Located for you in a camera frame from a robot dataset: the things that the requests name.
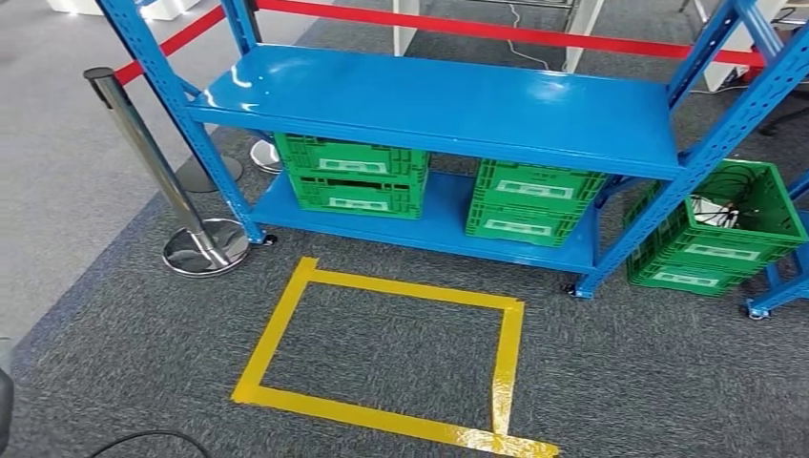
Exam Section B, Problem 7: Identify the grey round floor base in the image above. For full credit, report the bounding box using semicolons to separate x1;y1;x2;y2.
176;155;244;195

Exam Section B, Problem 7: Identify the white upright board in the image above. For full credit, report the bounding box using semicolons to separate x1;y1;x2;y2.
695;0;791;94

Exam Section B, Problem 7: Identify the green plastic crate holding cables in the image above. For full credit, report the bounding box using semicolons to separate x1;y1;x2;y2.
624;157;809;274

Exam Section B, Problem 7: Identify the long red barrier belt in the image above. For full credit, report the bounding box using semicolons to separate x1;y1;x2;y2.
256;0;766;70

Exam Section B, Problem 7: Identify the black cable bundle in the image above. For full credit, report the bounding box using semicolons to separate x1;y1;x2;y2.
689;165;798;229

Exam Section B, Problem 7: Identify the chrome stanchion with round base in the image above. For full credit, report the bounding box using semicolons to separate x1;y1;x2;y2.
83;66;252;280

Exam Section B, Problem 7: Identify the short red barrier belt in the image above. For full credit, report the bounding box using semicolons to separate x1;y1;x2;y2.
114;5;227;87

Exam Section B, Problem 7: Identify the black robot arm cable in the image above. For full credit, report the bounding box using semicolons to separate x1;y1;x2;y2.
88;430;211;458

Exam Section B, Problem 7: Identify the white floor cable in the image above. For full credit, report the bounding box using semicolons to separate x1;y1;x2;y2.
505;0;551;71

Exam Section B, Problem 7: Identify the white power strip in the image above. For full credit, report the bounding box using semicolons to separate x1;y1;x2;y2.
690;196;739;230

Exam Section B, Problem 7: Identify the white counter with light strips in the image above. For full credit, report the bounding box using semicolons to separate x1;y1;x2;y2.
47;0;203;21

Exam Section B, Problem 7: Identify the blue metal shelf rack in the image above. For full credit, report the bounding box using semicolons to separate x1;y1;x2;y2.
97;0;809;302
745;170;809;321

